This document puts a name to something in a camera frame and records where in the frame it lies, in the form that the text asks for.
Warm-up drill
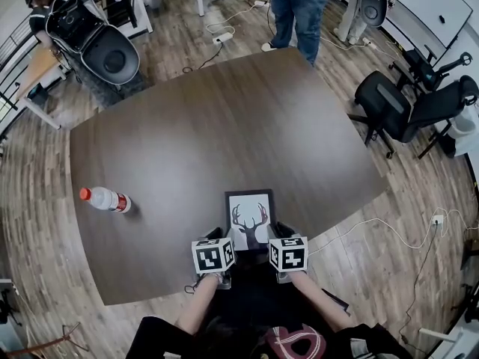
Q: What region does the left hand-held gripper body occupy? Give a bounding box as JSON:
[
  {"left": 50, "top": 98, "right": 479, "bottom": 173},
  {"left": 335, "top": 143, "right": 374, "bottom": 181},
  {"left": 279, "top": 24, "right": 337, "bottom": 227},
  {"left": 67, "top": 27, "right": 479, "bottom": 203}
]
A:
[{"left": 190, "top": 236, "right": 239, "bottom": 290}]

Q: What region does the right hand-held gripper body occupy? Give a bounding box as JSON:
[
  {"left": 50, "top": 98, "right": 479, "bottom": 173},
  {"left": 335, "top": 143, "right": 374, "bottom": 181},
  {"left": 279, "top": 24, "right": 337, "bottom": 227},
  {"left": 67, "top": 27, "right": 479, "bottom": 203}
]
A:
[{"left": 267, "top": 236, "right": 310, "bottom": 285}]

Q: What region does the framed deer picture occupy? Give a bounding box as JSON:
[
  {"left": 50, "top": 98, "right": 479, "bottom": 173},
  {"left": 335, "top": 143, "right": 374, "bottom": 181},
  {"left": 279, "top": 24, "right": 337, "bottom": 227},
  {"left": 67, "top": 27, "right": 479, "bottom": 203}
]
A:
[{"left": 224, "top": 188, "right": 278, "bottom": 254}]

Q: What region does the person's left forearm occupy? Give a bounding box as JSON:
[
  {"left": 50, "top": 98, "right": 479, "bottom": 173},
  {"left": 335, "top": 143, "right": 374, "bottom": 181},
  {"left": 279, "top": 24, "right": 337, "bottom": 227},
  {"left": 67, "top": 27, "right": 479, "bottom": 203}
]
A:
[{"left": 174, "top": 272, "right": 222, "bottom": 337}]

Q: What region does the person's right forearm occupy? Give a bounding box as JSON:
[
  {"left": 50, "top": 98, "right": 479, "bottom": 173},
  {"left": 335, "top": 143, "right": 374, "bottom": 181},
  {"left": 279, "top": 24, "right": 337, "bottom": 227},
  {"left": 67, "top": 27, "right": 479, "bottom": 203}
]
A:
[{"left": 289, "top": 270, "right": 356, "bottom": 331}]

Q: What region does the person's black shirt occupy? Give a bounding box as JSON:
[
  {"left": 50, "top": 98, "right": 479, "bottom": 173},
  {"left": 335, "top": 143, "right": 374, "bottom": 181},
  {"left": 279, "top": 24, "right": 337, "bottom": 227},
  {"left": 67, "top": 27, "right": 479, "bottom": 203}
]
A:
[{"left": 125, "top": 258, "right": 412, "bottom": 359}]

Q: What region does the black grey pack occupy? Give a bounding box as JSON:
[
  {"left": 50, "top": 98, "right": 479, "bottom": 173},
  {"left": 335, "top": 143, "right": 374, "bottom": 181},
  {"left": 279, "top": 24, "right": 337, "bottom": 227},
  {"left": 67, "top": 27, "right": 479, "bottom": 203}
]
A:
[{"left": 320, "top": 287, "right": 352, "bottom": 316}]

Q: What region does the plastic water bottle red cap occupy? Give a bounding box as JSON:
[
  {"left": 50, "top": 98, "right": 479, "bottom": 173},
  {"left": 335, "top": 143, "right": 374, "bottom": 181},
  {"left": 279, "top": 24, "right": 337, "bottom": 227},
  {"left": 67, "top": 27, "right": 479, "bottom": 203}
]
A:
[{"left": 79, "top": 185, "right": 133, "bottom": 215}]

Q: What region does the black office chair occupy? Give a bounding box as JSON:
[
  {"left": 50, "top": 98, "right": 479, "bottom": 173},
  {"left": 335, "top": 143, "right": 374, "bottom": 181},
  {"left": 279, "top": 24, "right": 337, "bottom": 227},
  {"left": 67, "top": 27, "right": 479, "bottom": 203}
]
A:
[
  {"left": 347, "top": 69, "right": 479, "bottom": 161},
  {"left": 388, "top": 48, "right": 474, "bottom": 93}
]

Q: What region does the brown wooden stand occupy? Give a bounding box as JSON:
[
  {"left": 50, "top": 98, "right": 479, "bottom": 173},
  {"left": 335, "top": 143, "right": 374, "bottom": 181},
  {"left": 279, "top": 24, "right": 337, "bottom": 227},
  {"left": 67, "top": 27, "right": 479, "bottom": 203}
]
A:
[{"left": 0, "top": 321, "right": 91, "bottom": 359}]

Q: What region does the white cloth covered table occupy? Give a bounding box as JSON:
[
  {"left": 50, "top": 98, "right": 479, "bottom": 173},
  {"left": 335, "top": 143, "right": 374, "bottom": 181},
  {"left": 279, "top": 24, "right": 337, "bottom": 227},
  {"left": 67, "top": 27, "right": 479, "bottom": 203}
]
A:
[{"left": 445, "top": 102, "right": 479, "bottom": 159}]

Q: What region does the whiteboard on stand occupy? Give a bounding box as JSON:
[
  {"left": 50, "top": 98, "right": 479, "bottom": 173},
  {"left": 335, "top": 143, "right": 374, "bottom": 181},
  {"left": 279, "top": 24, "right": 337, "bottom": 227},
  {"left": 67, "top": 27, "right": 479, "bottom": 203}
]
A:
[{"left": 384, "top": 0, "right": 475, "bottom": 52}]

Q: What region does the black metal railing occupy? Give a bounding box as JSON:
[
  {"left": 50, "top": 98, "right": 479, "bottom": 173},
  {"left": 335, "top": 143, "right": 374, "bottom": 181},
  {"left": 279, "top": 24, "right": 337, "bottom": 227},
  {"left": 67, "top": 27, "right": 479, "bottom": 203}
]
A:
[{"left": 0, "top": 22, "right": 43, "bottom": 144}]

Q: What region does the white floor cable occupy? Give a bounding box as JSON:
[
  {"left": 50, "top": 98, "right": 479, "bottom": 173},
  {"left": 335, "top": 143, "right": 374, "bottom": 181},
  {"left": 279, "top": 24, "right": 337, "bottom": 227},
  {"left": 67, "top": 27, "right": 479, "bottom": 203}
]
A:
[{"left": 305, "top": 206, "right": 479, "bottom": 258}]

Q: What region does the black floor cable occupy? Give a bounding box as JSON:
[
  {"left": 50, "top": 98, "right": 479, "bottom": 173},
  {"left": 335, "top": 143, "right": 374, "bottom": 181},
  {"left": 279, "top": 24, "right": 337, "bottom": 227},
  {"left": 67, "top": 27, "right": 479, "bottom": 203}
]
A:
[{"left": 397, "top": 224, "right": 439, "bottom": 346}]

